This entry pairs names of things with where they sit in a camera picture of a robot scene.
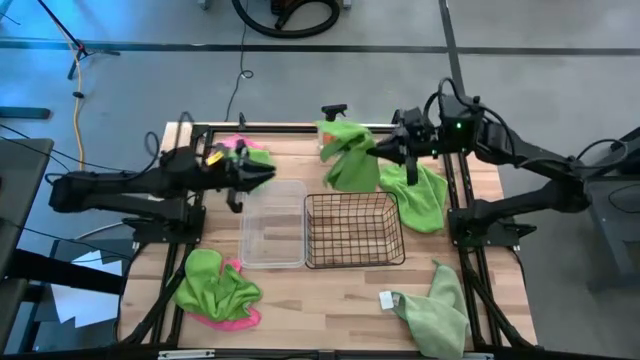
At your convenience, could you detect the black wire basket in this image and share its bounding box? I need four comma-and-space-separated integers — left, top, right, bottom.
303, 191, 406, 270

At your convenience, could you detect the dark flat bar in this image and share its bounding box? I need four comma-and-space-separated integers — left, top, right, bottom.
0, 106, 52, 121

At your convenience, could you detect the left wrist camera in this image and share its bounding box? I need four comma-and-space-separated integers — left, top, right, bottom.
204, 144, 241, 171

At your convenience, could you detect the dark grey desk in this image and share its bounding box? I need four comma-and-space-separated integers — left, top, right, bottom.
0, 137, 55, 281

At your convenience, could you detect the black tripod stand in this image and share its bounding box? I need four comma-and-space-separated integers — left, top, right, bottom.
34, 0, 121, 81

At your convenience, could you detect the pale green towel white tag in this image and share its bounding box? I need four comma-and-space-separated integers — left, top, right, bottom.
378, 258, 472, 360

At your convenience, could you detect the thin black floor cable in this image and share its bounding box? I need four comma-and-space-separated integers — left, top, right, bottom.
223, 0, 255, 124

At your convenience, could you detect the clear plastic bin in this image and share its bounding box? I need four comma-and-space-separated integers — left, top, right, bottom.
238, 179, 309, 270

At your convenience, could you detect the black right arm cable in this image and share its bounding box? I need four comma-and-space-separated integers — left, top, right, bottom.
422, 76, 516, 151

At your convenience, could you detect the bright green microfiber towel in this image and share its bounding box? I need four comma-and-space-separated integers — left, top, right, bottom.
315, 119, 381, 194
227, 145, 277, 194
378, 162, 450, 235
172, 248, 264, 324

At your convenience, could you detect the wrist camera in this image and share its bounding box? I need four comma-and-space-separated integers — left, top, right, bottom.
204, 144, 241, 171
417, 110, 441, 144

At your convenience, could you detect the pink microfiber towel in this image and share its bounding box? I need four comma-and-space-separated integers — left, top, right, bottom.
187, 257, 263, 333
217, 133, 264, 152

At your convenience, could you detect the dark equipment stand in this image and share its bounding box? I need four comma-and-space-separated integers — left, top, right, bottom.
584, 174, 640, 294

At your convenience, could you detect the yellow cable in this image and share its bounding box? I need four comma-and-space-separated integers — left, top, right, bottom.
52, 19, 87, 171

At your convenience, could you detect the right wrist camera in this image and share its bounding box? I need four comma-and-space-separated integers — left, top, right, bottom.
417, 110, 441, 144

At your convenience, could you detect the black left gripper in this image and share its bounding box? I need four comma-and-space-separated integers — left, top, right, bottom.
199, 139, 277, 215

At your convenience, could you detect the thick black hose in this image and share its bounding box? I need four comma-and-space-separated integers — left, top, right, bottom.
230, 0, 342, 40

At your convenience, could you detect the black table frame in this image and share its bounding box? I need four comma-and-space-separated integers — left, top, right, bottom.
112, 122, 539, 360

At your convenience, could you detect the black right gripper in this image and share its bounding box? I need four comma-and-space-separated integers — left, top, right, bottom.
367, 107, 442, 186

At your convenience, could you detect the spray bottle with orange liquid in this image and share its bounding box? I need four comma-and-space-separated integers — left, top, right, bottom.
317, 103, 349, 151

